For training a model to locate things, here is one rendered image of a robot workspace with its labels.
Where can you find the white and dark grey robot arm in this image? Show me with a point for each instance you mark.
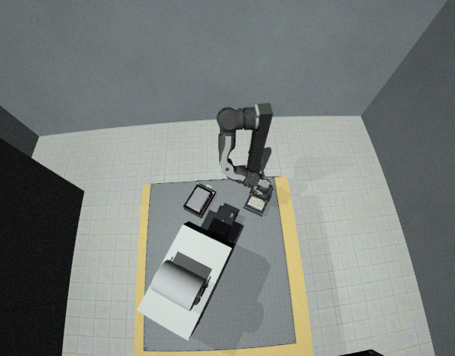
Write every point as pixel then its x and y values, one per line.
pixel 230 120

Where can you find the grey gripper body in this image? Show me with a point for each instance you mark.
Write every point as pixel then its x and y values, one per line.
pixel 262 197

